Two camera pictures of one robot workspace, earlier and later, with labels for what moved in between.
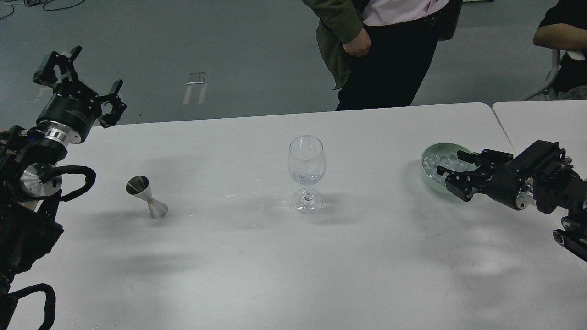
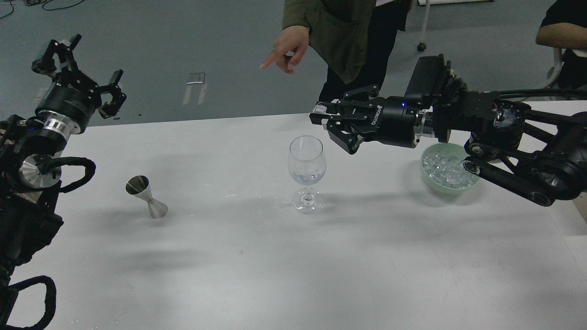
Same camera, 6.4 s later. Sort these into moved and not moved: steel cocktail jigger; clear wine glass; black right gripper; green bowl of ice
Moved: black right gripper
Not moved: green bowl of ice; steel cocktail jigger; clear wine glass
